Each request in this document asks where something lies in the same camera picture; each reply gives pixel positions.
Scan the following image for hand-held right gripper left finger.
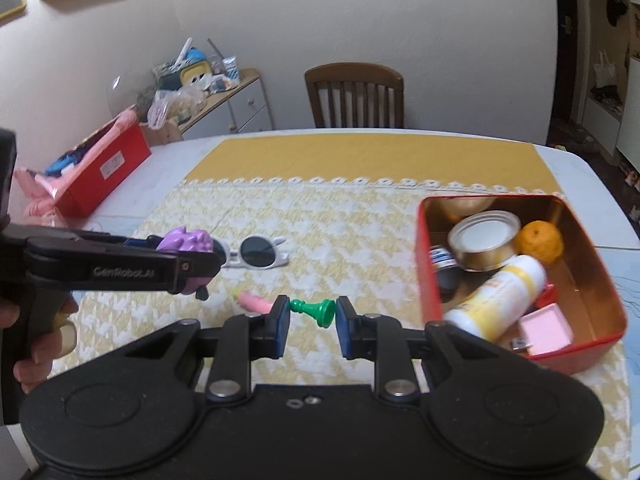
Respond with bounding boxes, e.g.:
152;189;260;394
112;294;292;402

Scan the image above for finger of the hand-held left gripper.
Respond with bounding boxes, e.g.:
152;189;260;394
24;238;225;295
9;225;162;252

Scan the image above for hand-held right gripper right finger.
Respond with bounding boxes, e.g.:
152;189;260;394
335;295;522;402

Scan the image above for green chess piece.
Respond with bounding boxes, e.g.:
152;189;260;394
289;297;335;330

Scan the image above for purple toy figure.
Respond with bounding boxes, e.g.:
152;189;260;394
155;226;214;301

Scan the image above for red metal tin box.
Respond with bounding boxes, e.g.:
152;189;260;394
415;193;629;375

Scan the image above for white yellow bottle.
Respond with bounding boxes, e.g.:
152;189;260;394
443;254;549;344

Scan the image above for orange fruit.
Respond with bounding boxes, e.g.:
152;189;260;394
516;220;565;266

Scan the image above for person's left hand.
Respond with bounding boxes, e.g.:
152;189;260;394
14;303;80;396

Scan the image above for pink plastic piece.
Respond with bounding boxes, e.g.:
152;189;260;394
238;289;276;314

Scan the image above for pink cloth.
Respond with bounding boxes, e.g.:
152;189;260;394
13;109;142;222

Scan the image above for red cardboard box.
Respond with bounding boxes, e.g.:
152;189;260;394
47;123;153;219

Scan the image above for white sunglasses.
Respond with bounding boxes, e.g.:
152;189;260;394
217;235;291;269

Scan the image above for yellow patterned tablecloth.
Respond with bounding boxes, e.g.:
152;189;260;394
64;137;632;480

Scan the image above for blue capped jar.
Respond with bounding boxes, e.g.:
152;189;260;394
430;244;459;274

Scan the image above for clear plastic bag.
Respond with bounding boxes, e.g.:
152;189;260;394
147;87;207;129

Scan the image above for pink small box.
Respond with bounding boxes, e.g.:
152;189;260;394
517;304;575;356

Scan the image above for red plastic toy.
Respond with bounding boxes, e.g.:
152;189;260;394
535;283;557;311

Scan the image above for white drawer cabinet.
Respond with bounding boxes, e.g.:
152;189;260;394
149;67;276;144

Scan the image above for brown wooden chair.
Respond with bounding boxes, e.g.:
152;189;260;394
304;63;406;130

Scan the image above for white wardrobe cabinet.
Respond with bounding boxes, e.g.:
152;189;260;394
615;42;640;172

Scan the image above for white tote bag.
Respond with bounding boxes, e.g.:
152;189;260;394
592;49;619;92

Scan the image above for black hat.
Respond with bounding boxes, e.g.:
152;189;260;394
605;0;630;27

